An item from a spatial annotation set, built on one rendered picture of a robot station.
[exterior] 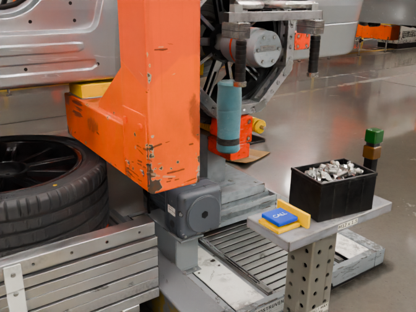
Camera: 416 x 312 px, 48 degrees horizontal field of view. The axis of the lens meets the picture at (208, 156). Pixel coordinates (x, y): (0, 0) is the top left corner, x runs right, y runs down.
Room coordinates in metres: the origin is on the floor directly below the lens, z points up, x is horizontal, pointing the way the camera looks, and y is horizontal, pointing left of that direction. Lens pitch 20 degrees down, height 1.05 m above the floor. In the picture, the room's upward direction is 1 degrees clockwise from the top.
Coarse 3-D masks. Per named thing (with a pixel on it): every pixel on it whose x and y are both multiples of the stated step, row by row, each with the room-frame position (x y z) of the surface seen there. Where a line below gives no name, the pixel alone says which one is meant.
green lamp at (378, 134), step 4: (372, 128) 1.34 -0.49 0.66; (376, 128) 1.34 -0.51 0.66; (368, 132) 1.32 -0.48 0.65; (372, 132) 1.31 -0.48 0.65; (376, 132) 1.31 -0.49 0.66; (380, 132) 1.31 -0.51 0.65; (368, 136) 1.32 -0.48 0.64; (372, 136) 1.31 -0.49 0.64; (376, 136) 1.31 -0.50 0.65; (380, 136) 1.32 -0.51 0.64; (368, 140) 1.32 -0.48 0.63; (372, 140) 1.31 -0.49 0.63; (376, 140) 1.31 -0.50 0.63; (380, 140) 1.32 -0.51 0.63
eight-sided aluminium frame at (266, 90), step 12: (204, 0) 1.68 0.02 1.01; (288, 24) 1.91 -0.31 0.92; (288, 36) 1.92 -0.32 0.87; (288, 48) 1.92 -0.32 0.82; (288, 60) 1.92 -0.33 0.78; (276, 72) 1.96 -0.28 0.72; (288, 72) 1.92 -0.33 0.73; (264, 84) 1.91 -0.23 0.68; (276, 84) 1.89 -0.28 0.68; (204, 96) 1.69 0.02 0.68; (252, 96) 1.89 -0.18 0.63; (264, 96) 1.85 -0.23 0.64; (204, 108) 1.74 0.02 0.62; (216, 108) 1.71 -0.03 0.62; (252, 108) 1.83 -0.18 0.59
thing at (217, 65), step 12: (216, 0) 1.84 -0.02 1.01; (216, 12) 1.85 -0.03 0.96; (204, 24) 1.82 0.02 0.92; (216, 24) 1.85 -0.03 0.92; (252, 24) 1.94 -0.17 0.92; (264, 24) 2.03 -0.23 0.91; (204, 36) 1.86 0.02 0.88; (204, 48) 1.85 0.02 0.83; (204, 60) 1.81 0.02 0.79; (216, 60) 1.84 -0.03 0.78; (216, 72) 1.84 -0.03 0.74; (228, 72) 1.88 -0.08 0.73; (252, 72) 2.02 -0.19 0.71; (264, 72) 1.97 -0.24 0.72; (204, 84) 1.83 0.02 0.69; (216, 84) 2.10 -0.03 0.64; (252, 84) 1.96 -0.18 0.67; (216, 96) 1.96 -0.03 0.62
